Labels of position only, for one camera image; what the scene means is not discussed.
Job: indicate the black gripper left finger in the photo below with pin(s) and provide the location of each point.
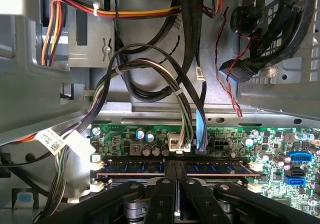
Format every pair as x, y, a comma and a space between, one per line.
162, 201

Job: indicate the dark RAM stick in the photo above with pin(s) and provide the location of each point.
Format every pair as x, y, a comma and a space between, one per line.
135, 167

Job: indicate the black PC case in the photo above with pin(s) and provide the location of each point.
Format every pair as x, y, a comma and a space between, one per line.
112, 114

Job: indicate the green motherboard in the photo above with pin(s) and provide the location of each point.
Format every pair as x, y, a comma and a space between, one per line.
120, 139

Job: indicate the black RAM slot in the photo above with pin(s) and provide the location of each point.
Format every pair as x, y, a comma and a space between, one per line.
255, 166
120, 182

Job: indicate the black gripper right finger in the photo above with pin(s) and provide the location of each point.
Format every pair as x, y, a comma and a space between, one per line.
197, 201

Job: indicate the grey metal drive cage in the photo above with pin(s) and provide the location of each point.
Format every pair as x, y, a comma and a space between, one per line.
30, 84

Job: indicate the grey metal disk bay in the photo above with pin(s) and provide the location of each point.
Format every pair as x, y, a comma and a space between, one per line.
287, 94

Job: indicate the pale blue plastic tab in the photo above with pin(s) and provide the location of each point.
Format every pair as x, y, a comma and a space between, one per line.
25, 199

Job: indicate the black round speaker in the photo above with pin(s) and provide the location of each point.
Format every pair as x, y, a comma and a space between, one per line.
243, 19

